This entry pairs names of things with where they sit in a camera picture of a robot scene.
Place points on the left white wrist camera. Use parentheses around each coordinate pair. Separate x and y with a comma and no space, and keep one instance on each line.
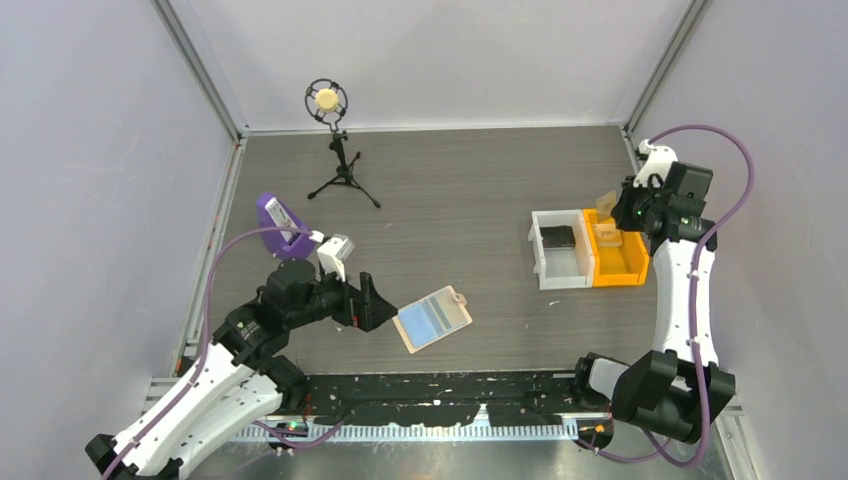
(331,252)

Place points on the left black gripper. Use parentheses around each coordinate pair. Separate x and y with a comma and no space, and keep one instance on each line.
(363,308)

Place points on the beige credit card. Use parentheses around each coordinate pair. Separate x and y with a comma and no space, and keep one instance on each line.
(604,206)

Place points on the black microphone on tripod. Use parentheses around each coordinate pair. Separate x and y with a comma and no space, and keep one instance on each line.
(327,103)

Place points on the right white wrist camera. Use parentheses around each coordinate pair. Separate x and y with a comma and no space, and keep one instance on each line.
(658,160)

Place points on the beige leather card holder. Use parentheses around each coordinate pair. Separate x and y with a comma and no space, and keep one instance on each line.
(431,318)

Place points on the white plastic bin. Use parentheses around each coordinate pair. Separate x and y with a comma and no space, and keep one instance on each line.
(561,269)

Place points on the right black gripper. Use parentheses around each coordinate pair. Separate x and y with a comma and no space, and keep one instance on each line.
(621,213)

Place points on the orange plastic bin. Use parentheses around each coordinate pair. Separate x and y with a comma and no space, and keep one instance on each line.
(625,265)

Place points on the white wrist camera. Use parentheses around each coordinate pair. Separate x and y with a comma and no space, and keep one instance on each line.
(331,252)
(658,160)

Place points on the black block in white bin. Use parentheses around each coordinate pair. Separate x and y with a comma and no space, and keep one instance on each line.
(558,237)

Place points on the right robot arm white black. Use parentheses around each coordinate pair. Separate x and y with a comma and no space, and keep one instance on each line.
(678,386)

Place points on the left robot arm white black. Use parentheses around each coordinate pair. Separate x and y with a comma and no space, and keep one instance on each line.
(241,377)

